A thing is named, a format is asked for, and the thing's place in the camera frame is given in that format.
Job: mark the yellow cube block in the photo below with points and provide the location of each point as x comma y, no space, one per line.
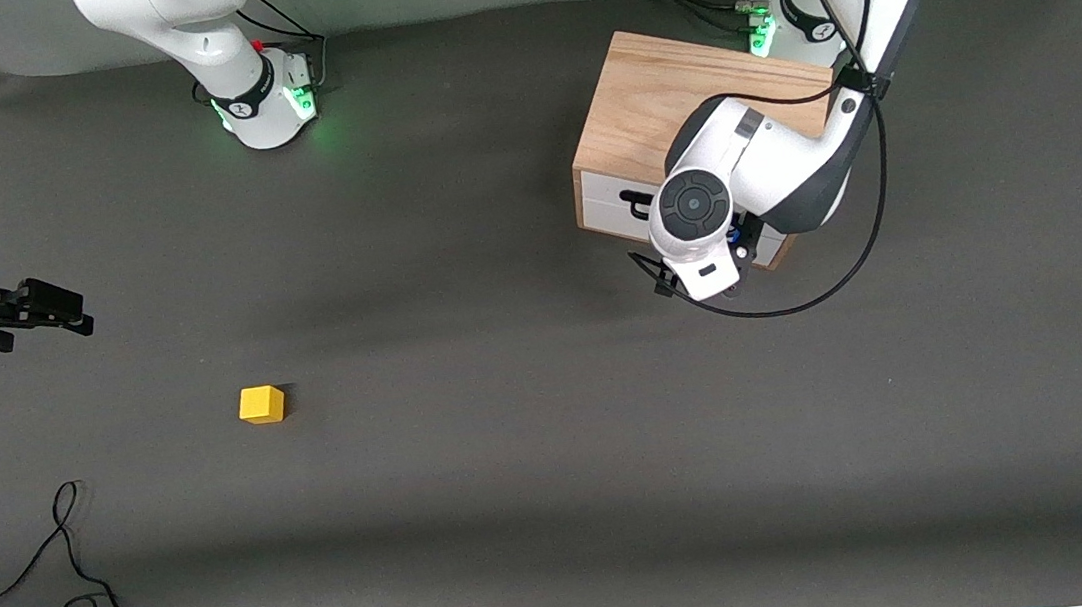
261,404

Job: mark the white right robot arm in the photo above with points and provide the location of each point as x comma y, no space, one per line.
234,64

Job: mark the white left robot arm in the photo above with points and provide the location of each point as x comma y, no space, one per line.
786,147

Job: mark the light wooden cabinet box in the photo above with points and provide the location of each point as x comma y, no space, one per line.
641,102

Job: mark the dark grey table mat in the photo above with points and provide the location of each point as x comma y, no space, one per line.
516,447

